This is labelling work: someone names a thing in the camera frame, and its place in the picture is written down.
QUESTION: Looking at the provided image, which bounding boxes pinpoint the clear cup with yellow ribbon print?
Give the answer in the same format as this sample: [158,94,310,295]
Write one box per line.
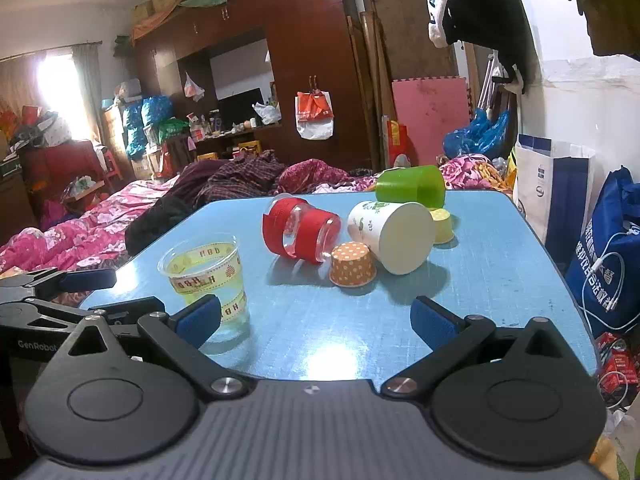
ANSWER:
[157,233,251,356]

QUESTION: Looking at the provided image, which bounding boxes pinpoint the cardboard box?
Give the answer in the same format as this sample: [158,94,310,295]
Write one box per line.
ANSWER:
[132,0,179,27]

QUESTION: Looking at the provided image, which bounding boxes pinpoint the red clear plastic cup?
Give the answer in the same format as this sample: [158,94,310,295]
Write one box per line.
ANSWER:
[261,196,343,265]

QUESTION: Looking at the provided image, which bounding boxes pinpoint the plaid cloth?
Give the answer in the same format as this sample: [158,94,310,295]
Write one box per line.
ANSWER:
[192,149,292,209]

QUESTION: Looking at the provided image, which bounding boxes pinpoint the brown wooden wardrobe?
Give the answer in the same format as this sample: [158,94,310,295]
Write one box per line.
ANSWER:
[131,0,382,182]

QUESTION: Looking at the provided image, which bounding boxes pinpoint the blue patterned bags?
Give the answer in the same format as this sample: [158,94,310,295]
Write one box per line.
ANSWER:
[122,94,174,162]

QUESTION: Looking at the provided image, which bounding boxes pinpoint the orange polka dot paper cup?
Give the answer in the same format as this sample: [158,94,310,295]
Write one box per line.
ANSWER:
[328,241,378,288]

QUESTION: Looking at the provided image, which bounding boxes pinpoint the orange and white shopping bag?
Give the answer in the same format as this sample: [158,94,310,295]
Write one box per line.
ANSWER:
[294,88,335,141]

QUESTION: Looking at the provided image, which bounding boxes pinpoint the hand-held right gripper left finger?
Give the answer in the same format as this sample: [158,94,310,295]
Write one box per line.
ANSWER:
[47,294,253,404]

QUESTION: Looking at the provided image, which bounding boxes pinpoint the white and black hanging garment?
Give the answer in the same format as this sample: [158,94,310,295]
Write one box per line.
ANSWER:
[423,0,539,96]

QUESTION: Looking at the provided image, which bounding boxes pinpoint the dark brown hanging cloth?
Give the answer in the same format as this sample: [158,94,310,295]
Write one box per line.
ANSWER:
[574,0,640,57]

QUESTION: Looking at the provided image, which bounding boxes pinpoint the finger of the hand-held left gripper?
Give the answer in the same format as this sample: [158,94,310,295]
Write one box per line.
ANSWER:
[24,296,167,334]
[0,267,118,306]

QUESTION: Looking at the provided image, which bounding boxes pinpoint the red and yellow bag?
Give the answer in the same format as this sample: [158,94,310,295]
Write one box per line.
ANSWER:
[386,119,409,169]

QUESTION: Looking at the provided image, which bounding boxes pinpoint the white and blue paper bag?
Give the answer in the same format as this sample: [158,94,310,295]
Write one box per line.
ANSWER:
[513,133,596,267]

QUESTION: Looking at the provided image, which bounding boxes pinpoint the blue plastic bag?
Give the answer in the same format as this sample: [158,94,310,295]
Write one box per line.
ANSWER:
[443,108,511,160]

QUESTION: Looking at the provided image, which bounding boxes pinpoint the red packets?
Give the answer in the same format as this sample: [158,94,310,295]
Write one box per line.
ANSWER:
[594,332,640,402]

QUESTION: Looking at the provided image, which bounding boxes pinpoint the pink floral blanket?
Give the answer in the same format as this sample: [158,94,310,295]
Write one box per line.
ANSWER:
[0,155,512,282]

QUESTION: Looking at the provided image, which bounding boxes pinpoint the pink foam mat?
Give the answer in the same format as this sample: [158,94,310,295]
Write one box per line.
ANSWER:
[391,76,474,167]

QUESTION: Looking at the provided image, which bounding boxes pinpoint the red cabinet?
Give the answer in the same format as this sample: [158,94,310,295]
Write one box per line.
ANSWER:
[19,139,109,202]

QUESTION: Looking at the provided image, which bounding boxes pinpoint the yellow paper cup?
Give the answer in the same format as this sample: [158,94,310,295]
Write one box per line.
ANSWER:
[428,208,455,246]

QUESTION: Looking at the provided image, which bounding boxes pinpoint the black television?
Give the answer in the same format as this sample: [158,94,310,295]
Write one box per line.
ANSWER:
[217,87,265,124]

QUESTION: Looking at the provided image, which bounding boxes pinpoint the white paper cup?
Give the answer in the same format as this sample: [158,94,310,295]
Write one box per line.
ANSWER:
[347,200,437,276]

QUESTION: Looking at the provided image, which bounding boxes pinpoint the small white plastic bag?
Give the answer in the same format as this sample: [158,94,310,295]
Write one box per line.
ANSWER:
[183,72,206,103]

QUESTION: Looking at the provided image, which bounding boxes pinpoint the white earphone cable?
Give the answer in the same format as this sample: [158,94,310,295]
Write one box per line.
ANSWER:
[579,226,640,334]

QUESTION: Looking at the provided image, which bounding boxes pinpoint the green plastic cup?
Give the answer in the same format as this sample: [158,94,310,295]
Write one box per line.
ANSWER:
[374,164,448,210]

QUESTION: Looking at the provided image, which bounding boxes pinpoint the blue tote bag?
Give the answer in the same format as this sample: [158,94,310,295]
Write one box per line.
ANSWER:
[564,165,640,339]

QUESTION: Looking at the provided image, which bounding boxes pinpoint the grey curtain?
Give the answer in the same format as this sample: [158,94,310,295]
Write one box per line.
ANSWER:
[72,42,104,142]

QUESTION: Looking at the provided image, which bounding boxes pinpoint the wooden planks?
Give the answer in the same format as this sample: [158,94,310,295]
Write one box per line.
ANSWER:
[347,0,397,172]

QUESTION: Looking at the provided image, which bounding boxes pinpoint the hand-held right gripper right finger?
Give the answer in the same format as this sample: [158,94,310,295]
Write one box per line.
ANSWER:
[380,295,589,400]

